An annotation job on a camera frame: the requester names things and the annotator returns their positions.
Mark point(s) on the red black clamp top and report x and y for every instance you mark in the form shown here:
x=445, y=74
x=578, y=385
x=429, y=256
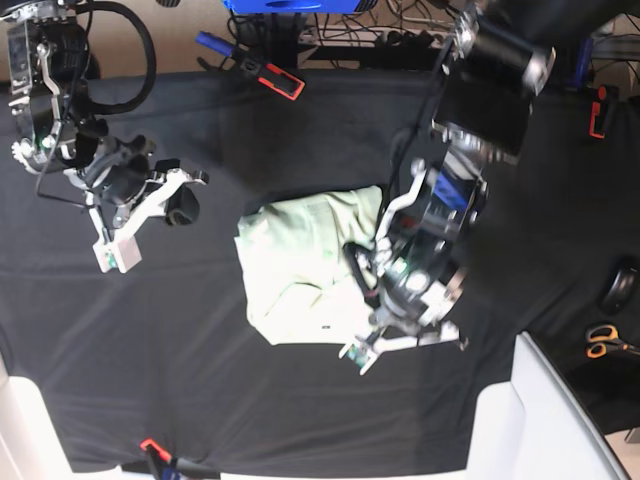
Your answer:
x=273, y=77

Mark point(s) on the red clamp bottom edge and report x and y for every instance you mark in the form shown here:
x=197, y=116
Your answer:
x=150, y=445

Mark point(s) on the orange handled scissors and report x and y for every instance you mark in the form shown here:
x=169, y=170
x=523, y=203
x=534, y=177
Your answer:
x=604, y=339

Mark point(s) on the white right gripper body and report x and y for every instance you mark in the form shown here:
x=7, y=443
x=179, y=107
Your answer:
x=123, y=189

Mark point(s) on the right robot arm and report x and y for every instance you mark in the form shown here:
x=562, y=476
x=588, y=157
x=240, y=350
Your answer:
x=60, y=128

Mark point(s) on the red black clamp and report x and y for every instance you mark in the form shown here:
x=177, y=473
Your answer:
x=596, y=125
x=273, y=77

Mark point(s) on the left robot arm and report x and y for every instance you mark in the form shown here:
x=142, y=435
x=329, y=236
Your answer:
x=479, y=100

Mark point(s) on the red black clamp right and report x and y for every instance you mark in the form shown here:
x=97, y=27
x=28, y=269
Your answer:
x=596, y=125

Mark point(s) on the white power strip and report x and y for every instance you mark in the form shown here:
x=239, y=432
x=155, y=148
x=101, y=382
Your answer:
x=363, y=36

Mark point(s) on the light green T-shirt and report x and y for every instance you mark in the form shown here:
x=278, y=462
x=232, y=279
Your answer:
x=298, y=284

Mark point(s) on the white table block left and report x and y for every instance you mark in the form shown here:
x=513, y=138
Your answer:
x=30, y=447

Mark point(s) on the blue plastic box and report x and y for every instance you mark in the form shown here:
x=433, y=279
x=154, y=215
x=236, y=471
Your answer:
x=298, y=6

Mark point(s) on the black table cloth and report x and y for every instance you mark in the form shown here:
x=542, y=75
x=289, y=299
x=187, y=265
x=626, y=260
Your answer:
x=166, y=351

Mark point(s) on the blue handle tool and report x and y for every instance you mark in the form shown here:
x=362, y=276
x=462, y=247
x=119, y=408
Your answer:
x=215, y=43

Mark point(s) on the black round tape roll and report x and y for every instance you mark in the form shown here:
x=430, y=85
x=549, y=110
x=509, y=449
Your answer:
x=619, y=290

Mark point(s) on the blue cylinder right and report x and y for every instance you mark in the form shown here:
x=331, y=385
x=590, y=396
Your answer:
x=580, y=61

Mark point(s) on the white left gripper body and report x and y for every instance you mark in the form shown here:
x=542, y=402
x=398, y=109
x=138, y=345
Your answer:
x=389, y=332

